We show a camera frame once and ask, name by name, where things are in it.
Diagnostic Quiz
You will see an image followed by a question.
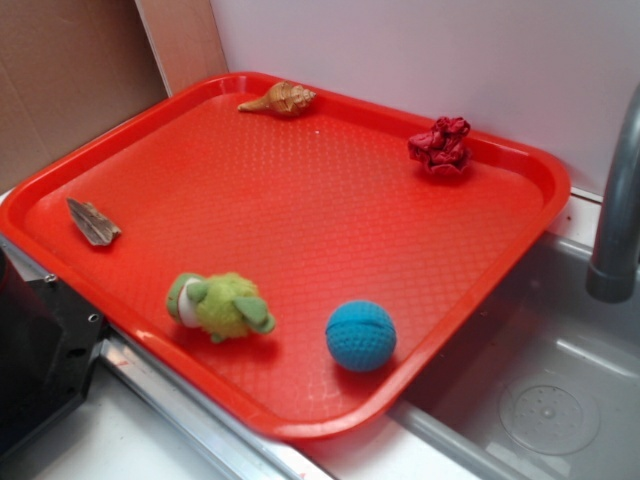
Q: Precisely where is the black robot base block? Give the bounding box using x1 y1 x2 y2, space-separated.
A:
1 253 106 461

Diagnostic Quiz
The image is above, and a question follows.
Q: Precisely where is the red plastic tray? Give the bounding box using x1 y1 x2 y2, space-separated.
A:
1 73 570 440

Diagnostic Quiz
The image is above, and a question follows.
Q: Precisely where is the blue dimpled ball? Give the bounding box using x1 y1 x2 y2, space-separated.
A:
325 300 397 373

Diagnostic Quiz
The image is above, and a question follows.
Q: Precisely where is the green plush toy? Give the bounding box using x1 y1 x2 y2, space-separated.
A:
166 273 276 344

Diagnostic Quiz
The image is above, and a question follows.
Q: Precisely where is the tan spiral seashell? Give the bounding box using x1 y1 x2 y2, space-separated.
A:
237 81 316 117

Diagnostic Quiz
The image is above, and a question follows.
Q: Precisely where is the crumpled red paper ball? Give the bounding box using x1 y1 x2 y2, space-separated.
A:
408 117 471 176

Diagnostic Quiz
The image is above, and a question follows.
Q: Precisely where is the grey toy sink basin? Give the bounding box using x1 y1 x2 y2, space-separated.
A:
390 234 639 479

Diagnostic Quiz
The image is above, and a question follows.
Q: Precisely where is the grey metal faucet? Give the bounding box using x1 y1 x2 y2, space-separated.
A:
586 90 639 303

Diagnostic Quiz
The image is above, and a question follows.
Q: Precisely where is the brown cardboard panel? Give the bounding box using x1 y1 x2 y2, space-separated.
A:
1 1 167 191

